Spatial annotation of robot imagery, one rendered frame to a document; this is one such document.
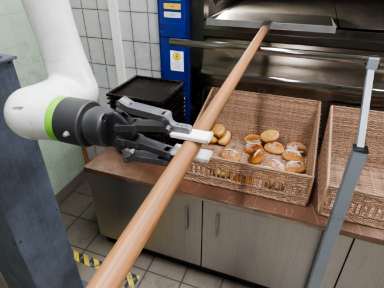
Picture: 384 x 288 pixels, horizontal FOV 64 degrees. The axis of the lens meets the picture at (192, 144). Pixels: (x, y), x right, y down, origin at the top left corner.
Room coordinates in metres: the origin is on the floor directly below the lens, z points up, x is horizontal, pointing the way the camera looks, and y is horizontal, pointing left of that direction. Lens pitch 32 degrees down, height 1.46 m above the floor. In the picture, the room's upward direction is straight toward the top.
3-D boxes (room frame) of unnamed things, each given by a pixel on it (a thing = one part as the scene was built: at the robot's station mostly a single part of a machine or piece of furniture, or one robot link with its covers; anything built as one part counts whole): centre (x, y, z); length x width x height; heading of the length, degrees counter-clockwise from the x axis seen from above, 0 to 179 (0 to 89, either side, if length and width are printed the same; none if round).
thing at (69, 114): (0.54, 0.22, 1.17); 0.12 x 0.06 x 0.09; 160
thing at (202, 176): (1.23, -0.29, 0.72); 0.56 x 0.49 x 0.28; 70
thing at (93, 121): (0.51, 0.15, 1.17); 0.09 x 0.07 x 0.08; 70
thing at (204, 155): (0.45, 0.00, 1.15); 0.07 x 0.03 x 0.01; 70
